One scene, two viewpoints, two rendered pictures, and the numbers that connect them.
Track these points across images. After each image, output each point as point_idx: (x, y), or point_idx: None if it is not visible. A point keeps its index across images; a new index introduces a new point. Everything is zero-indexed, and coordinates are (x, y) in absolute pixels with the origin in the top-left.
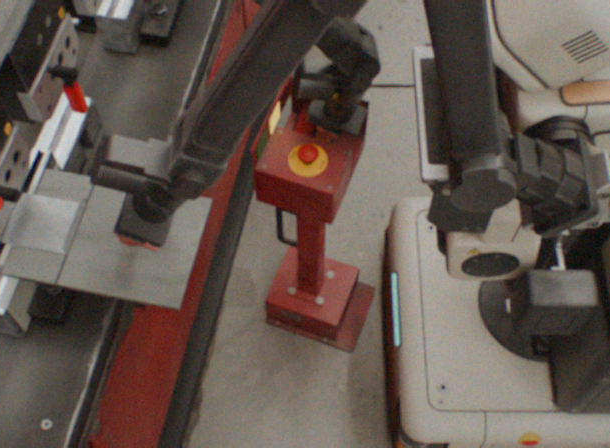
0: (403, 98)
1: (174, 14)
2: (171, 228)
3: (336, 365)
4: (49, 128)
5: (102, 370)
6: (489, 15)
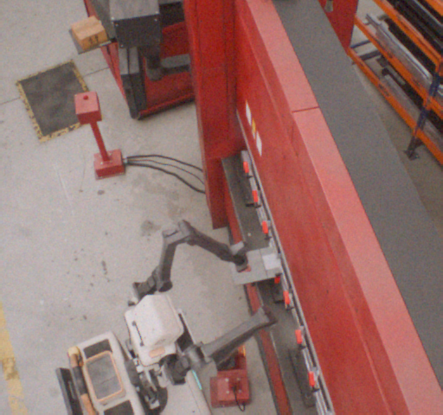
0: None
1: (292, 358)
2: (240, 273)
3: (213, 370)
4: None
5: None
6: (169, 300)
